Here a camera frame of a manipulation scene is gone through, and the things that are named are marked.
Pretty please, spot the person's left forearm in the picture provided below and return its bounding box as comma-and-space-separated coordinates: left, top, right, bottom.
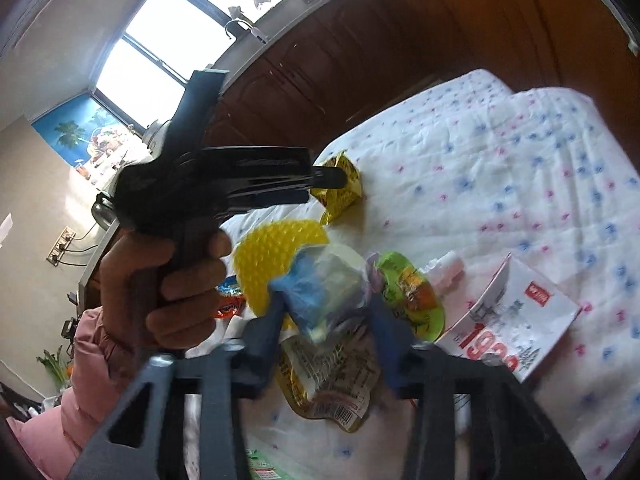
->
5, 305, 156, 480

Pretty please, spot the wall socket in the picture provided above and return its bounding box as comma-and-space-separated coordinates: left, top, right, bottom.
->
45, 225, 76, 266

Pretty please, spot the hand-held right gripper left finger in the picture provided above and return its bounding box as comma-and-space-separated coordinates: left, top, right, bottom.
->
67, 297, 296, 480

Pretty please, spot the green jelly cup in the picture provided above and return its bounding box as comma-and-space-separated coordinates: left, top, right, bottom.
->
372, 251, 447, 348

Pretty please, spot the green plant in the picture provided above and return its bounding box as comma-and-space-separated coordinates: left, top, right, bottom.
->
35, 350, 73, 391

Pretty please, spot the wooden kitchen cabinet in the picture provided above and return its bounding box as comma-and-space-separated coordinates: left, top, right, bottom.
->
200, 0, 631, 171

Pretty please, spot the yellow snack packet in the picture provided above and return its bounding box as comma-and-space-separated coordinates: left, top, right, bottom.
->
312, 151, 367, 226

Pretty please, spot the metal pot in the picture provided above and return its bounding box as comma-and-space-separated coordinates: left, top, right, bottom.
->
144, 118, 173, 151

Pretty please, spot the white red printed paper packet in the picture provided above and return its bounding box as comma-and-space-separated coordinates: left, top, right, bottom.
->
434, 253, 583, 385

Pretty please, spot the green printed packet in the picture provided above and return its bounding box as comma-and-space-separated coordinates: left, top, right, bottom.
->
242, 442, 296, 480

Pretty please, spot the person's left hand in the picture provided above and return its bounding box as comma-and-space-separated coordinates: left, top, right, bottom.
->
97, 230, 233, 361

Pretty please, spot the white sponge block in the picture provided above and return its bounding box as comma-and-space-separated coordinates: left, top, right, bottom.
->
270, 244, 383, 343

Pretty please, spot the yellow white barcode packet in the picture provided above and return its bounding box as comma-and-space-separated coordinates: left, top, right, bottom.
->
276, 332, 383, 435

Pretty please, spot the small white bottle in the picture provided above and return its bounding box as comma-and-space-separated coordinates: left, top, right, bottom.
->
424, 251, 465, 291

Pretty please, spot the blue palm tree poster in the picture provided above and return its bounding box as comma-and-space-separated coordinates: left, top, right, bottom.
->
30, 95, 151, 181

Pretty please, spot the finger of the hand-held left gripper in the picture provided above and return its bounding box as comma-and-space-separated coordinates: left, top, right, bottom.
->
310, 166, 348, 191

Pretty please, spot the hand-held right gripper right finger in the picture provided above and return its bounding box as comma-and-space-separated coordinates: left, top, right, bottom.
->
370, 300, 588, 480

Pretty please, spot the yellow spiky plastic disc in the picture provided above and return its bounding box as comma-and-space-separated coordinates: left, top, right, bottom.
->
234, 219, 333, 331

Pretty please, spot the window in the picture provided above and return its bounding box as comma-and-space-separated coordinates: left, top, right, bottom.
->
92, 0, 321, 111

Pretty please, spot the orange snack wrapper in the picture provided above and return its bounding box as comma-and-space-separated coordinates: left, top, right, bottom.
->
214, 276, 247, 320

